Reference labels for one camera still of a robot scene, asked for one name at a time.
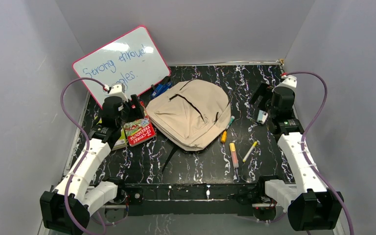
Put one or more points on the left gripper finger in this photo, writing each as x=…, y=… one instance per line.
x=127, y=111
x=137, y=110

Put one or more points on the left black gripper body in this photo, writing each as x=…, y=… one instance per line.
x=133, y=108

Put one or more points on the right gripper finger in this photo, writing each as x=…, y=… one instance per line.
x=264, y=99
x=262, y=90

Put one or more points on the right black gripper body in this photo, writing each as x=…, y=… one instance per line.
x=272, y=111

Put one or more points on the red treehouse book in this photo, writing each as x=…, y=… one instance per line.
x=140, y=130

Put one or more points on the beige backpack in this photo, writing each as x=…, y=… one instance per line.
x=191, y=114

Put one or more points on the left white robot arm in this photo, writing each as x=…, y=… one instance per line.
x=70, y=205

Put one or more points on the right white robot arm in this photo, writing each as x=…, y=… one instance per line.
x=310, y=204

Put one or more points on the light blue eraser box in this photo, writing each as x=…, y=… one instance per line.
x=262, y=117

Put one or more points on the green book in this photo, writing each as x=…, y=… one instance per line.
x=120, y=141

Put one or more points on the pink framed whiteboard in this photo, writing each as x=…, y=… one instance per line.
x=132, y=60

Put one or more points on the green white glue stick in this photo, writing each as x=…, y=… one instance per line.
x=230, y=122

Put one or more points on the yellow white pen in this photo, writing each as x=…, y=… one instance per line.
x=251, y=149

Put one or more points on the orange highlighter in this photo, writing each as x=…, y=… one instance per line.
x=223, y=136

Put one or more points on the yellow pink highlighter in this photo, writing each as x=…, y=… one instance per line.
x=234, y=155

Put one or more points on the black base frame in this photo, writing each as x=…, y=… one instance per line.
x=241, y=199

